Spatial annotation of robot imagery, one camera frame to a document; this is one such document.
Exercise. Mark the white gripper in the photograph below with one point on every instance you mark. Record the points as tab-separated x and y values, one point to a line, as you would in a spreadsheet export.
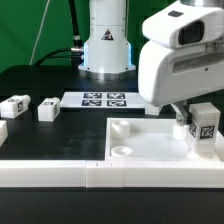
176	64

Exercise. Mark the white square tabletop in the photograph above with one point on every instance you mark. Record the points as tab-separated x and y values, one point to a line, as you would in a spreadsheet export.
142	139

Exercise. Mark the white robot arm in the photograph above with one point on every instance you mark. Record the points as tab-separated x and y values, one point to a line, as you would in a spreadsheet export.
107	53

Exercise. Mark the white U-shaped obstacle fence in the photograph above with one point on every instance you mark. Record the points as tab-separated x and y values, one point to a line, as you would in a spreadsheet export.
111	173

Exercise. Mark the white plate with four tags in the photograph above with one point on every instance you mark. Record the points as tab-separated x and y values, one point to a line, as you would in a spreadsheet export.
102	100

